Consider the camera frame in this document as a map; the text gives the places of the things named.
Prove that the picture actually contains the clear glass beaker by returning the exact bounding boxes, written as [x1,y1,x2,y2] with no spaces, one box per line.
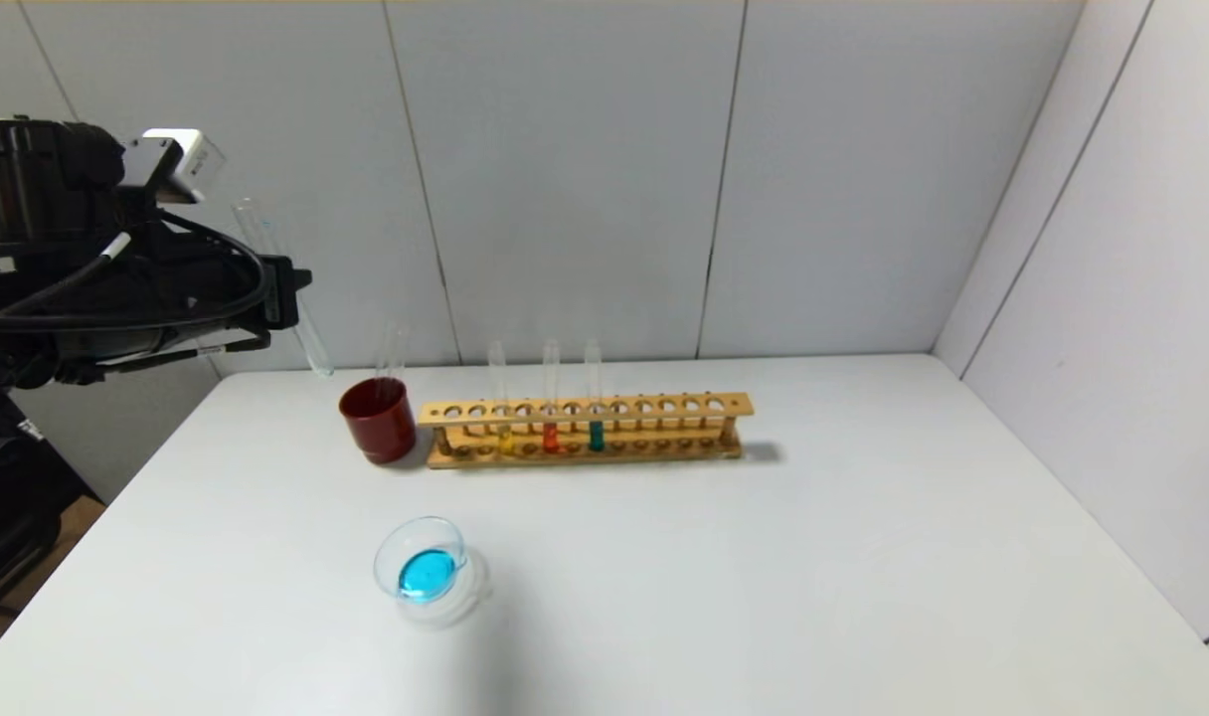
[373,515,488,626]

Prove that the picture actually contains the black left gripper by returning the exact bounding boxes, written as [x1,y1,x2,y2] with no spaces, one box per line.
[146,218,313,351]

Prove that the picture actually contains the wooden test tube rack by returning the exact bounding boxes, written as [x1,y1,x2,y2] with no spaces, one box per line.
[418,392,755,470]

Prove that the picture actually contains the red pigment test tube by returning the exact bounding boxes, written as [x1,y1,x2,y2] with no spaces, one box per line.
[542,339,561,455]

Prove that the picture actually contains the black chair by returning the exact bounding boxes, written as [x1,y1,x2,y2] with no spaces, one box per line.
[0,398,103,623]

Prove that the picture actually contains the blue pigment test tube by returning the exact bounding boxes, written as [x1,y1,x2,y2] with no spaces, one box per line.
[232,197,335,379]

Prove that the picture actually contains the yellow pigment test tube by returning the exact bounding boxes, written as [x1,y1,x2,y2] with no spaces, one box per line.
[487,341,516,456]

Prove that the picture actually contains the green pigment test tube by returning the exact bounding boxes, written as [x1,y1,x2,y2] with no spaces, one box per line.
[583,338,605,453]

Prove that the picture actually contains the dark red plastic cup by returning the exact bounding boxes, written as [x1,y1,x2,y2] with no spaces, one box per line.
[339,378,419,465]

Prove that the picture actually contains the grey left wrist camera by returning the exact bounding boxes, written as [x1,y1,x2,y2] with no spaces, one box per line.
[119,129,226,205]

